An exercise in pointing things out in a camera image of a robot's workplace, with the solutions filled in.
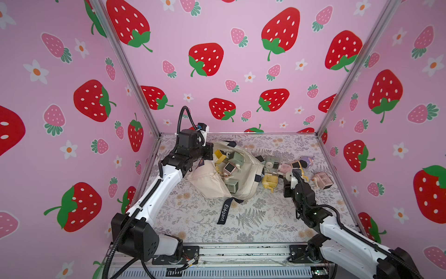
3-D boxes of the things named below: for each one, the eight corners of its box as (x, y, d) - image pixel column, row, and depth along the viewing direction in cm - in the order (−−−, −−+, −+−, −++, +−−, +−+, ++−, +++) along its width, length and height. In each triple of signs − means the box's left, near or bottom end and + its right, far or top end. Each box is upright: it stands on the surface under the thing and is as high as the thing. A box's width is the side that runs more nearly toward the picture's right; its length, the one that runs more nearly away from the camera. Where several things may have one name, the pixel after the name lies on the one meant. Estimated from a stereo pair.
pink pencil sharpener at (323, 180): (319, 191, 96) (323, 186, 91) (310, 179, 101) (314, 174, 96) (329, 187, 97) (334, 182, 93) (320, 176, 102) (324, 171, 98)
